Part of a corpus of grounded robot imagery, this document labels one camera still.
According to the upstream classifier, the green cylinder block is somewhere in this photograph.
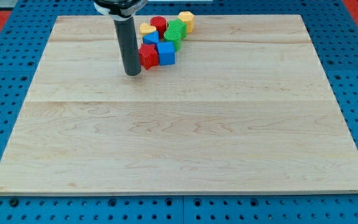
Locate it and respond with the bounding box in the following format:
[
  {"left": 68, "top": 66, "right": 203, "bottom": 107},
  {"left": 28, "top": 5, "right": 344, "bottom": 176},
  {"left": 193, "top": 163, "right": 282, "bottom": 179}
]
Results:
[{"left": 163, "top": 29, "right": 181, "bottom": 52}]

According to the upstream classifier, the green cube block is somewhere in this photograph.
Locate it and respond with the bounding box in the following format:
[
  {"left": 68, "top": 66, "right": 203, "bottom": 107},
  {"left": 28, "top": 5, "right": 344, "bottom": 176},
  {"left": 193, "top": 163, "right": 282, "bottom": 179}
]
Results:
[{"left": 167, "top": 19, "right": 187, "bottom": 40}]

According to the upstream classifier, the blue cube block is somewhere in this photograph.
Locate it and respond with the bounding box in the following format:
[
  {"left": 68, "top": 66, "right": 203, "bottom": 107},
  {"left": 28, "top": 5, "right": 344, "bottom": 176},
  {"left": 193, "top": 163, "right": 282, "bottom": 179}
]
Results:
[{"left": 157, "top": 42, "right": 175, "bottom": 65}]

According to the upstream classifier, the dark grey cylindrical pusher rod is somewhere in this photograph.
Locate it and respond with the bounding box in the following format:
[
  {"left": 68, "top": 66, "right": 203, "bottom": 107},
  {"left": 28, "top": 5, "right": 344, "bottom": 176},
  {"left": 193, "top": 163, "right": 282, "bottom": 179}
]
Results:
[{"left": 114, "top": 17, "right": 141, "bottom": 76}]

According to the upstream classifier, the red star block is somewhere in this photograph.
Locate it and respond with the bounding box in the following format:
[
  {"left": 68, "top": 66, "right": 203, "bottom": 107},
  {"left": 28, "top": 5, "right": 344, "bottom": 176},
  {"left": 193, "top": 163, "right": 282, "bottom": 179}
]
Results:
[{"left": 139, "top": 44, "right": 159, "bottom": 70}]

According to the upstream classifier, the light wooden board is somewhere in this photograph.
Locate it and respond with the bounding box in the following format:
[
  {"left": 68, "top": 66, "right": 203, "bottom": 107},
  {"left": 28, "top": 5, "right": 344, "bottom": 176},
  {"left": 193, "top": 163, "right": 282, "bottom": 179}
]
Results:
[{"left": 0, "top": 14, "right": 358, "bottom": 196}]

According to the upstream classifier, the yellow hexagon block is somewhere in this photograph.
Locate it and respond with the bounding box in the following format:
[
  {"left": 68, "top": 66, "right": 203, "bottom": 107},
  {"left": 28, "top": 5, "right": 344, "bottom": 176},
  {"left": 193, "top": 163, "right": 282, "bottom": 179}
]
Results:
[{"left": 178, "top": 11, "right": 195, "bottom": 33}]

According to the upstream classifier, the yellow heart block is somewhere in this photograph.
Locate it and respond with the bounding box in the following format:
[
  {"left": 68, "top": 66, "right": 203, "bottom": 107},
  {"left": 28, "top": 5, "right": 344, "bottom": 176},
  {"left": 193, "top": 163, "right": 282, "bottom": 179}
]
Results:
[{"left": 139, "top": 23, "right": 157, "bottom": 36}]

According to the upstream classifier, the robot arm flange black white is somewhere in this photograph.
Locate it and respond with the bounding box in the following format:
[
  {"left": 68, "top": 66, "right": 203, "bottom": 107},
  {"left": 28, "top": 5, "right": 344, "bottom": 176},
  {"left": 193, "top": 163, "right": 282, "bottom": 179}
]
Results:
[{"left": 93, "top": 0, "right": 148, "bottom": 21}]

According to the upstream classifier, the blue triangle block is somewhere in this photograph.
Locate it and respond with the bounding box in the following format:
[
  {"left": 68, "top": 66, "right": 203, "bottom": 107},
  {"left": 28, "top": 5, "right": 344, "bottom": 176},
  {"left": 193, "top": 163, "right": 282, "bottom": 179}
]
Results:
[{"left": 142, "top": 31, "right": 159, "bottom": 45}]

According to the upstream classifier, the red cylinder block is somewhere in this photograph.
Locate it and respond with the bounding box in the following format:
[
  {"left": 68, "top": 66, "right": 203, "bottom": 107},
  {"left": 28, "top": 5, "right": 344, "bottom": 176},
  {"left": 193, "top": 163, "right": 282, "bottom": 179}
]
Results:
[{"left": 150, "top": 16, "right": 167, "bottom": 39}]

